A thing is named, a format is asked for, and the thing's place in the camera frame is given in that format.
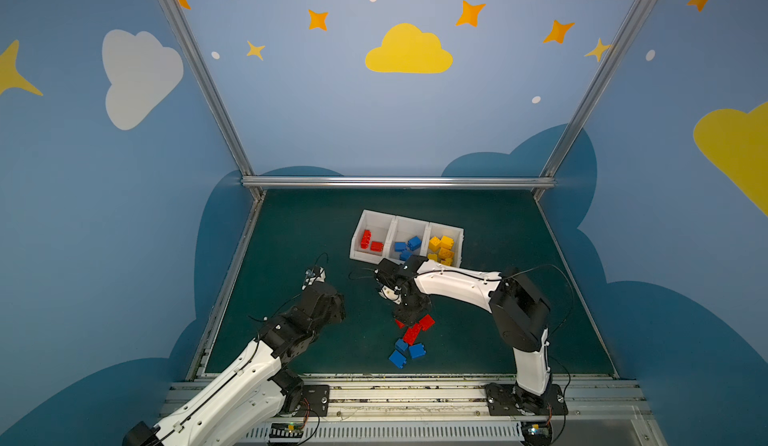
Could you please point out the aluminium frame post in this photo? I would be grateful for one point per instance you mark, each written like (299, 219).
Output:
(181, 29)
(627, 32)

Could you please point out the aluminium frame left post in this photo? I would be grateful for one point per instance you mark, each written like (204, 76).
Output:
(181, 29)

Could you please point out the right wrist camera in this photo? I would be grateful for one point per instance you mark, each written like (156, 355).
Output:
(390, 275)

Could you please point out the white three-compartment bin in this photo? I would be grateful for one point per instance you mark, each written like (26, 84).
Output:
(388, 229)

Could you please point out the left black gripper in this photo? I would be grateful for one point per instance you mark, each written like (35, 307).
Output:
(327, 296)

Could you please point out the circuit board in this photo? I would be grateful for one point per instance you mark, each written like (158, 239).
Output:
(536, 434)
(290, 433)

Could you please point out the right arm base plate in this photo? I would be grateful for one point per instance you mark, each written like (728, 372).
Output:
(513, 400)

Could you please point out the yellow lego brick studs up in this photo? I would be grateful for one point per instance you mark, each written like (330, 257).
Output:
(445, 253)

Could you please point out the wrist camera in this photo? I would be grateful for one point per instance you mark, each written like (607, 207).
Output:
(314, 274)
(390, 275)

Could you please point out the red long lego brick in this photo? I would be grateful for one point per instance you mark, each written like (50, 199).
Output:
(411, 334)

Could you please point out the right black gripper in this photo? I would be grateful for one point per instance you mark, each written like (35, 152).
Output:
(410, 310)

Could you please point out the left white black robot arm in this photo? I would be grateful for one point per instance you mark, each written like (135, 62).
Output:
(257, 385)

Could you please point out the aluminium frame back bar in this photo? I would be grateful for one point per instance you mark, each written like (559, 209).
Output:
(441, 183)

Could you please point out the left circuit board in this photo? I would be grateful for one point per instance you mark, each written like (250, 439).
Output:
(290, 433)

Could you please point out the right circuit board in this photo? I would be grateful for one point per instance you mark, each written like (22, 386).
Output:
(536, 434)

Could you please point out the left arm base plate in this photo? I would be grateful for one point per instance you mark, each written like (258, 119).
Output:
(311, 399)

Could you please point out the aluminium front rail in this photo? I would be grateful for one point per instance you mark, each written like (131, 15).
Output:
(452, 409)

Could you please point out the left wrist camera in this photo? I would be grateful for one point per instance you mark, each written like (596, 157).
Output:
(314, 274)

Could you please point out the aluminium frame right post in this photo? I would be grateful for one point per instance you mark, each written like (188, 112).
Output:
(627, 32)

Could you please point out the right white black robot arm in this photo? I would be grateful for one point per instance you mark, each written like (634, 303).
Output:
(519, 310)

